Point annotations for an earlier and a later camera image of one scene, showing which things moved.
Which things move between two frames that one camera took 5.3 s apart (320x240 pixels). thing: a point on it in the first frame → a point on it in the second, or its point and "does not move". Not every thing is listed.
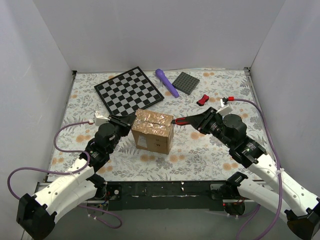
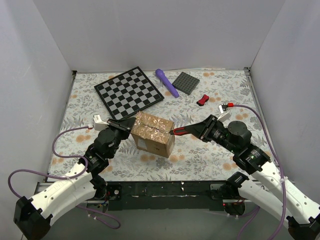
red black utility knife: (180, 121) → (179, 131)
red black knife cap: (204, 98) does not move
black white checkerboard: (125, 93) does not move
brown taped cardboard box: (153, 131) does not move
